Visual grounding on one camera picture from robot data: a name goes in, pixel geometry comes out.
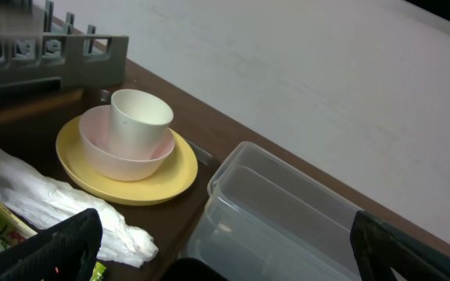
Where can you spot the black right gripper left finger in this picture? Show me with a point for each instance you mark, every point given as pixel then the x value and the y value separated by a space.
pixel 66 251

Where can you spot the green snack wrapper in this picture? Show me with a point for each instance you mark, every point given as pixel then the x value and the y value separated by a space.
pixel 14 231

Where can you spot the crumpled white napkin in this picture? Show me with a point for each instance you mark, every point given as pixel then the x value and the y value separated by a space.
pixel 45 202

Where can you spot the clear plastic bin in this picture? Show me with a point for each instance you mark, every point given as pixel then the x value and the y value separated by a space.
pixel 266 220

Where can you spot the cream cup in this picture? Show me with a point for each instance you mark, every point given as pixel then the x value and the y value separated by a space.
pixel 137 123

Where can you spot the pink bowl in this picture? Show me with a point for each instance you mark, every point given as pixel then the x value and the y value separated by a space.
pixel 93 128

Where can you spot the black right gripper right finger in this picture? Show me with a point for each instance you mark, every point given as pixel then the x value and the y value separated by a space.
pixel 382 251

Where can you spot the grey dishwasher rack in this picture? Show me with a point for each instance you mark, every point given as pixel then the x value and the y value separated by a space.
pixel 38 55

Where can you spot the yellow plate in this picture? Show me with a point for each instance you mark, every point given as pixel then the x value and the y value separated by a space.
pixel 172 178

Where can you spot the brown serving tray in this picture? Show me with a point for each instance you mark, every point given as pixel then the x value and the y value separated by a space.
pixel 28 131

